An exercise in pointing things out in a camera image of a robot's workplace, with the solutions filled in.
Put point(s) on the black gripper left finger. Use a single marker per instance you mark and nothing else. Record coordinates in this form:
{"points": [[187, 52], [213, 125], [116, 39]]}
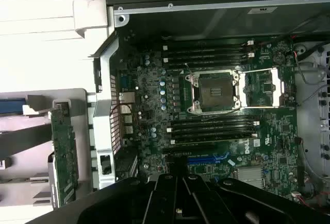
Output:
{"points": [[116, 203]]}

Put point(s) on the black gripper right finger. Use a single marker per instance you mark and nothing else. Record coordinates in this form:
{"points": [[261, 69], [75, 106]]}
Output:
{"points": [[257, 206]]}

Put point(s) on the silver chipset heatsink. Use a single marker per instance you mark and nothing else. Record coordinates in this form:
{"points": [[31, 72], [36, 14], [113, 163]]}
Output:
{"points": [[250, 177]]}

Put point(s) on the black RAM slot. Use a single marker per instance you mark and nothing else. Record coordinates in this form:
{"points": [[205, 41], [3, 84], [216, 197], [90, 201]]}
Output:
{"points": [[214, 121], [214, 134], [206, 47], [206, 53], [206, 60], [206, 66], [214, 127], [251, 141]]}

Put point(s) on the blue expansion slot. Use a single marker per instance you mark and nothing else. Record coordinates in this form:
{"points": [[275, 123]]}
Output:
{"points": [[203, 159]]}

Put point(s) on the open grey PC case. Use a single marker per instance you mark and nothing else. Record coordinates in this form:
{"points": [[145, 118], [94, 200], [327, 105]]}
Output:
{"points": [[103, 131]]}

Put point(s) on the green motherboard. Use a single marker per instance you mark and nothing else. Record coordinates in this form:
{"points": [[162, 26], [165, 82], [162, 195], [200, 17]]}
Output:
{"points": [[278, 131]]}

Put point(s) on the metal rear port block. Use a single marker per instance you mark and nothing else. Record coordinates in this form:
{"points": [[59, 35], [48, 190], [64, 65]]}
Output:
{"points": [[127, 110]]}

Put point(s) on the grey parts rack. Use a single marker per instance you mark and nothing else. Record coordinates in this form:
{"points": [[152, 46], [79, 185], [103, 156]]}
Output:
{"points": [[80, 105]]}

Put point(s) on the CPU socket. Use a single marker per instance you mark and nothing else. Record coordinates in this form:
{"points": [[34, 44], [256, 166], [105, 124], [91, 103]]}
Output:
{"points": [[214, 90]]}

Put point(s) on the metal socket cover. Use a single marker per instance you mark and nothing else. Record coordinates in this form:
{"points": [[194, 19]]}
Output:
{"points": [[277, 79]]}

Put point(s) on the blue disk carrier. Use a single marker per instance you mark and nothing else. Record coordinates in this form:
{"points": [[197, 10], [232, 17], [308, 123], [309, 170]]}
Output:
{"points": [[11, 105]]}

